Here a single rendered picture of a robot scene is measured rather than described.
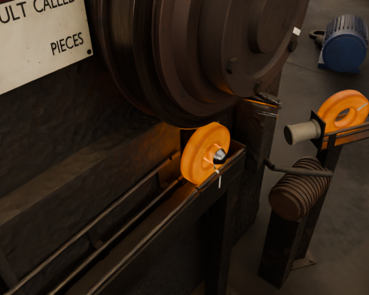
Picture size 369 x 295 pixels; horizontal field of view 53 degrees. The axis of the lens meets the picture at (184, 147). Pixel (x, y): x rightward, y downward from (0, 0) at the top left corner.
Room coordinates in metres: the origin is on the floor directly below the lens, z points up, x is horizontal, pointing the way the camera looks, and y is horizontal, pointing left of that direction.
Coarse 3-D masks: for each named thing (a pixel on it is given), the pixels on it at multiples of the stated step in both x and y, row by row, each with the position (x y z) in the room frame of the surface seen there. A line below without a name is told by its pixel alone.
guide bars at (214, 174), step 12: (204, 180) 0.64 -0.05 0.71; (192, 192) 0.60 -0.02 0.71; (180, 204) 0.57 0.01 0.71; (168, 216) 0.53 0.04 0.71; (156, 228) 0.50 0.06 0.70; (144, 240) 0.48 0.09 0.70; (132, 252) 0.45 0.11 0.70; (120, 264) 0.42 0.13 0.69; (108, 276) 0.40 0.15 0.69; (96, 288) 0.38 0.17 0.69
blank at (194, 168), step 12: (204, 132) 0.68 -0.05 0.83; (216, 132) 0.69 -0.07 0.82; (228, 132) 0.73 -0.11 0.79; (192, 144) 0.65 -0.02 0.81; (204, 144) 0.66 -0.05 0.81; (216, 144) 0.71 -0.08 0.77; (228, 144) 0.73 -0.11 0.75; (192, 156) 0.63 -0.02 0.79; (180, 168) 0.64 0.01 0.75; (192, 168) 0.63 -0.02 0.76; (204, 168) 0.66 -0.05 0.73; (216, 168) 0.70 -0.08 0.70; (192, 180) 0.63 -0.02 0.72
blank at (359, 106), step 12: (336, 96) 0.91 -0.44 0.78; (348, 96) 0.90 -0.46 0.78; (360, 96) 0.91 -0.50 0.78; (324, 108) 0.90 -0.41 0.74; (336, 108) 0.89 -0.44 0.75; (360, 108) 0.91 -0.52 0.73; (324, 120) 0.89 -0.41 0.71; (348, 120) 0.92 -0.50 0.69; (360, 120) 0.92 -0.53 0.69; (324, 132) 0.89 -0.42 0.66
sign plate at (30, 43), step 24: (24, 0) 0.52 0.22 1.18; (48, 0) 0.55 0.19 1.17; (72, 0) 0.58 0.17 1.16; (0, 24) 0.49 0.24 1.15; (24, 24) 0.51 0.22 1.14; (48, 24) 0.54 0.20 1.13; (72, 24) 0.57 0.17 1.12; (0, 48) 0.48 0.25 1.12; (24, 48) 0.51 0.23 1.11; (48, 48) 0.53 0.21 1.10; (72, 48) 0.56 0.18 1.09; (0, 72) 0.47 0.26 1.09; (24, 72) 0.50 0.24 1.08; (48, 72) 0.53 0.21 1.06
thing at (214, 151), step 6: (180, 132) 0.74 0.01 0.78; (186, 132) 0.73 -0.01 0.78; (180, 138) 0.72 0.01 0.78; (186, 138) 0.72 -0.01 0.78; (180, 144) 0.72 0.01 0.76; (186, 144) 0.71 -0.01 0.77; (210, 150) 0.67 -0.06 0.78; (216, 150) 0.67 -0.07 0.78; (222, 150) 0.67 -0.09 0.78; (204, 156) 0.67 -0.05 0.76; (210, 156) 0.66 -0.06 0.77; (216, 156) 0.65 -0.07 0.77; (222, 156) 0.65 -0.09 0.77; (210, 162) 0.66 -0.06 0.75; (216, 162) 0.65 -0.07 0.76; (222, 162) 0.65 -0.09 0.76
